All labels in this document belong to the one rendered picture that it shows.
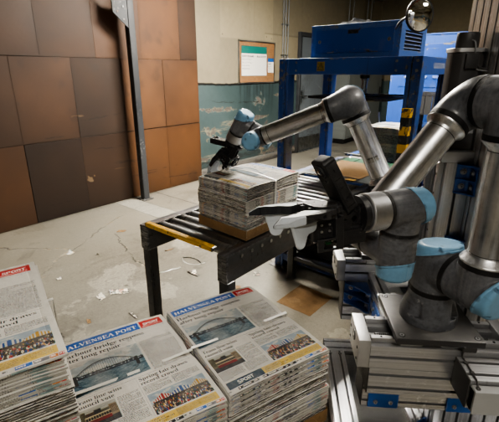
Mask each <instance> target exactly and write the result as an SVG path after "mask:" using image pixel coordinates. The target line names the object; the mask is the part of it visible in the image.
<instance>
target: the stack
mask: <svg viewBox="0 0 499 422"><path fill-rule="evenodd" d="M284 314H285V315H284ZM166 317H167V320H165V318H164V317H163V316H162V315H157V316H151V317H148V318H145V319H141V320H139V321H135V322H131V323H128V324H125V325H122V326H119V327H115V328H112V329H109V330H106V331H103V332H99V333H96V334H94V335H90V336H88V337H83V338H81V339H78V340H75V341H73V342H69V343H66V344H65V347H66V349H67V352H68V355H69V356H66V360H67V363H68V365H69V370H70V373H71V376H72V379H73V381H74V384H75V388H74V390H75V395H76V399H77V402H78V405H79V407H78V410H79V412H80V420H81V422H303V421H305V420H306V419H309V418H311V417H312V416H313V415H315V414H318V413H320V412H322V411H323V410H324V409H325V408H326V403H327V399H328V395H329V393H328V389H329V384H328V383H326V379H327V378H326V376H327V369H328V362H330V360H329V349H328V348H327V347H326V346H324V345H323V344H322V343H321V342H320V341H318V340H317V339H316V338H315V337H313V336H312V335H311V334H310V333H309V332H308V331H307V330H305V329H304V328H303V327H301V326H300V325H299V324H297V323H296V322H295V321H293V320H292V319H290V318H289V317H288V316H287V312H286V311H284V312H281V311H280V310H279V309H278V307H277V306H275V305H274V304H273V303H272V302H271V301H269V300H268V299H267V298H265V297H264V296H263V295H261V294H260V293H259V292H258V291H257V290H255V289H254V288H252V287H251V286H246V287H243V288H239V289H236V290H232V291H227V292H225V293H222V294H218V295H216V296H211V297H209V298H206V299H202V300H200V301H195V302H193V303H190V304H187V305H185V306H181V307H179V308H176V309H174V310H171V311H168V312H167V315H166Z"/></svg>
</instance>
